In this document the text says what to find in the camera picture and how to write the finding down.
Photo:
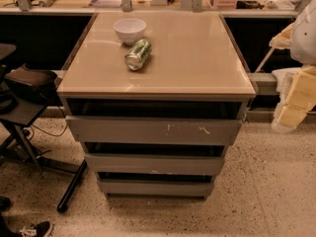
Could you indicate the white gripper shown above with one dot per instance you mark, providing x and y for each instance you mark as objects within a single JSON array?
[{"x": 304, "y": 39}]

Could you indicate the grey top drawer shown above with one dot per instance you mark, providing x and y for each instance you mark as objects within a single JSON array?
[{"x": 184, "y": 131}]

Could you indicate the grey drawer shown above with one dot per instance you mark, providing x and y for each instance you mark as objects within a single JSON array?
[
  {"x": 184, "y": 131},
  {"x": 155, "y": 189},
  {"x": 149, "y": 164}
]

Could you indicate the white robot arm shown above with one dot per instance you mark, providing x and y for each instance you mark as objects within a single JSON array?
[{"x": 303, "y": 39}]

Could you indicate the grey drawer cabinet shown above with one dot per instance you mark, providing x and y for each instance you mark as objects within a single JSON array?
[{"x": 194, "y": 72}]

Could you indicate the grey middle drawer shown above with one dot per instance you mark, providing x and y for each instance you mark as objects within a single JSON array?
[{"x": 149, "y": 164}]

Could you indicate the grey bottom drawer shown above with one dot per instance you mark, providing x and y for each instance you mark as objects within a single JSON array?
[{"x": 155, "y": 189}]

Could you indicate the white stick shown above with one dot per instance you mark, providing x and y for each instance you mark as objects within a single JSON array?
[{"x": 265, "y": 59}]

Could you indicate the green soda can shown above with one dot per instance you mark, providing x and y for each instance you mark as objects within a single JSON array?
[{"x": 138, "y": 54}]

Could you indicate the white bowl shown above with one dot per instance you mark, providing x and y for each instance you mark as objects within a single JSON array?
[{"x": 129, "y": 31}]

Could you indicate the dark bag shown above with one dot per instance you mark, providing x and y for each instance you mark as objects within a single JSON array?
[{"x": 37, "y": 86}]

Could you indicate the black side stand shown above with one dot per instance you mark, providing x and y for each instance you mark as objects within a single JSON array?
[{"x": 16, "y": 115}]

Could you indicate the black sneaker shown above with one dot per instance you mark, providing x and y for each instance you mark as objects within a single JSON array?
[{"x": 42, "y": 229}]

